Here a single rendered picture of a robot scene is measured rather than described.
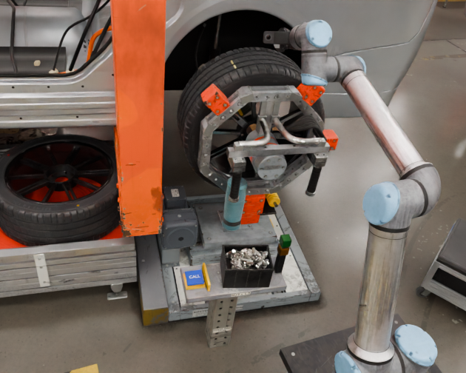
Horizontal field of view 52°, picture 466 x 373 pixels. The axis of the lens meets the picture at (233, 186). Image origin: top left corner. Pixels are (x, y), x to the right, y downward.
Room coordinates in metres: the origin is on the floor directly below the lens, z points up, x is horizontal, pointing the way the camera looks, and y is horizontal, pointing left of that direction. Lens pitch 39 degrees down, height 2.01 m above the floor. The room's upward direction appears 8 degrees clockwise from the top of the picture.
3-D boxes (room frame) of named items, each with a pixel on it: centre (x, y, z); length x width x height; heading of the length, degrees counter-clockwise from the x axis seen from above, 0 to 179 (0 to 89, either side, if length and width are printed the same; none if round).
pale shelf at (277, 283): (1.32, -0.06, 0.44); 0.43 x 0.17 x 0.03; 109
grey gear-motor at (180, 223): (1.82, 0.28, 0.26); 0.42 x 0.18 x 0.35; 19
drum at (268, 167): (1.68, -0.12, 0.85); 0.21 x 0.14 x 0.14; 19
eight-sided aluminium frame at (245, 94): (1.75, -0.09, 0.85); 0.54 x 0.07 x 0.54; 109
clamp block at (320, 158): (1.61, -0.32, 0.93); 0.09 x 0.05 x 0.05; 19
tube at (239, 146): (1.60, -0.04, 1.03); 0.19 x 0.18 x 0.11; 19
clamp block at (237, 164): (1.50, 0.00, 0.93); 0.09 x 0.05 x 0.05; 19
